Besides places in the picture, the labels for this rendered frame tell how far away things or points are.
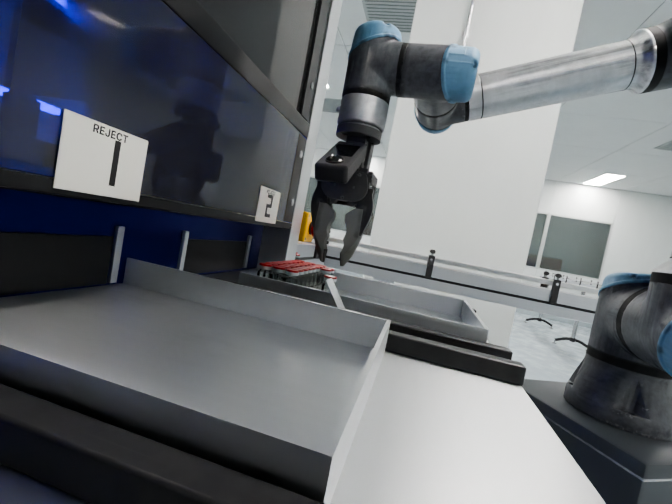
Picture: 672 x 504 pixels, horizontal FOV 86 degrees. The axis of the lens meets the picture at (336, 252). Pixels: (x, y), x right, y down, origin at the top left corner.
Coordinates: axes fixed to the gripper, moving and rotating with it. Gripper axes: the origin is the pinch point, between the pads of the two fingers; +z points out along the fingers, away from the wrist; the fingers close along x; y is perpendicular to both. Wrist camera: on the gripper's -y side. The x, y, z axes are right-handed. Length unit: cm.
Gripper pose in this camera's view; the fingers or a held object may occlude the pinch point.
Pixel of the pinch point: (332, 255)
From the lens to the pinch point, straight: 55.8
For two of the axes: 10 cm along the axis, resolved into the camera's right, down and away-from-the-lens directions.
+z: -1.9, 9.8, 0.6
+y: 2.4, -0.1, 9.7
